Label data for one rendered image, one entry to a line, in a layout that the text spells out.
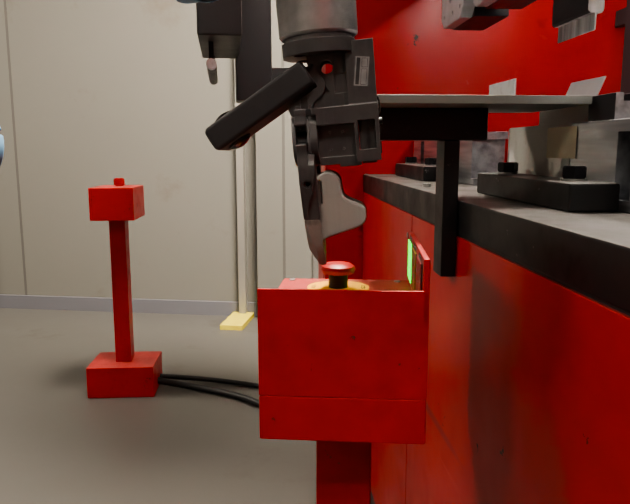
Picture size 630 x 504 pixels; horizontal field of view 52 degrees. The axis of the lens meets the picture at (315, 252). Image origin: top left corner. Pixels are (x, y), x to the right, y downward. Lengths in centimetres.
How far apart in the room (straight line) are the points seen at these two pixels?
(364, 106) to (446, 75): 115
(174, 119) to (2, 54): 106
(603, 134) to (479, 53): 104
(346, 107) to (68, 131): 341
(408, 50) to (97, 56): 245
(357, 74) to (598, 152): 30
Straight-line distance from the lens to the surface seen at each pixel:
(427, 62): 174
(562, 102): 81
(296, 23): 61
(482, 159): 120
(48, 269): 409
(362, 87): 62
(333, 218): 61
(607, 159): 76
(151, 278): 382
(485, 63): 178
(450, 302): 88
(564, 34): 95
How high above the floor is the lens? 94
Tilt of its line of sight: 9 degrees down
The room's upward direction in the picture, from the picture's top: straight up
